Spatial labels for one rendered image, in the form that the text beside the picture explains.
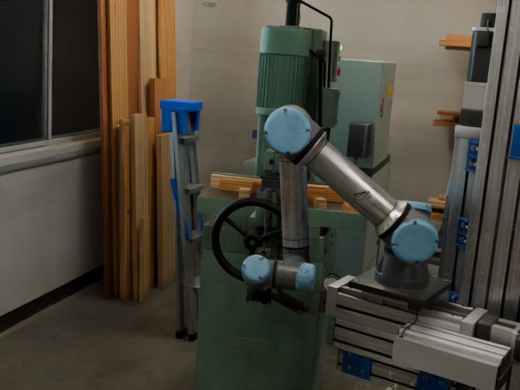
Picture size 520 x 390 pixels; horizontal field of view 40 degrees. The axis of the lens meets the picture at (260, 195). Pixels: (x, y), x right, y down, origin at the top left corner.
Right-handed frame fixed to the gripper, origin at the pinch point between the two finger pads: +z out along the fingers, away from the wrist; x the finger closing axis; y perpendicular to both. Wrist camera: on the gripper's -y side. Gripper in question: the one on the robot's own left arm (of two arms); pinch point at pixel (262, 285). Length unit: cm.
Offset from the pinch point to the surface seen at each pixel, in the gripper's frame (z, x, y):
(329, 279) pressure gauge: 24.3, 20.7, -8.7
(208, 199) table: 22.1, -23.8, -33.6
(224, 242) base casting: 29.2, -17.5, -20.0
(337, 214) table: 19.0, 22.0, -30.4
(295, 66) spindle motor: 5, 4, -79
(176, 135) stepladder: 90, -54, -85
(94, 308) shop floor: 160, -101, -11
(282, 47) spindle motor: 0, -1, -83
